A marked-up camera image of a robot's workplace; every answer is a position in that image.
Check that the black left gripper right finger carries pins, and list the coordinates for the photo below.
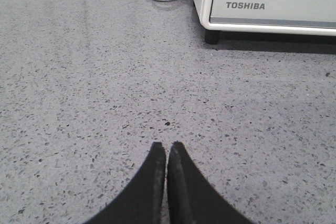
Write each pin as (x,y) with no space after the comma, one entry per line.
(191,198)

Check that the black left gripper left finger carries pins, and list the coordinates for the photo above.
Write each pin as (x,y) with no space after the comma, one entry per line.
(141,200)

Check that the white Toshiba toaster oven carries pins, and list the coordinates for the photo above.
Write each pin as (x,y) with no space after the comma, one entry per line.
(213,30)

